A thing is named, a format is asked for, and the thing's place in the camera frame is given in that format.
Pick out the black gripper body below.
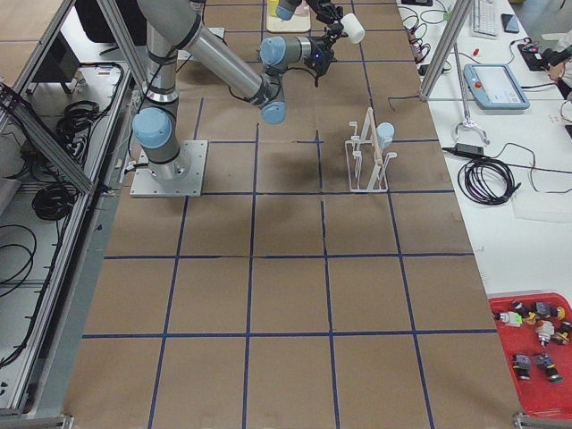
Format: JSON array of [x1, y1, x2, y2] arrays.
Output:
[[307, 0, 343, 22], [305, 36, 336, 73]]

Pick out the cream white cup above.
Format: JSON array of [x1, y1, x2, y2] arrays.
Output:
[[341, 13, 366, 45]]

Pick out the light blue cup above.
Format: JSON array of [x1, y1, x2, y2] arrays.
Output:
[[376, 122, 395, 150]]

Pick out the cream plastic tray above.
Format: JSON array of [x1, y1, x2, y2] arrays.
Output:
[[265, 0, 311, 33]]

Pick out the white keyboard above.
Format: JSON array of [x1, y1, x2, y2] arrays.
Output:
[[471, 0, 499, 39]]

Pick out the black power adapter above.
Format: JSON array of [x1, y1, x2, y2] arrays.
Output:
[[455, 143, 484, 158]]

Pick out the blue teach pendant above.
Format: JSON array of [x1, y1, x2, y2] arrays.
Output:
[[463, 64, 530, 110]]

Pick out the black smartphone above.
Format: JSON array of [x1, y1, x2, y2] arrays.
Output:
[[500, 13, 520, 34]]

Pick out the red parts tray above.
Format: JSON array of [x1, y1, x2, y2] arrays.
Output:
[[489, 292, 571, 420]]

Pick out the white wire cup rack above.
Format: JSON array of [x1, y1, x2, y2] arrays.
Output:
[[344, 107, 397, 193]]

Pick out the aluminium frame post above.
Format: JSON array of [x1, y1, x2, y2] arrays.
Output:
[[419, 0, 473, 101]]

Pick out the green handled reacher grabber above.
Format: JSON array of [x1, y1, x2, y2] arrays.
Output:
[[453, 39, 490, 146]]

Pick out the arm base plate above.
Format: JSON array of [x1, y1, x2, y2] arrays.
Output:
[[130, 140, 208, 198]]

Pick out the coiled black cable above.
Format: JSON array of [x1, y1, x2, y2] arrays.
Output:
[[461, 158, 522, 206]]

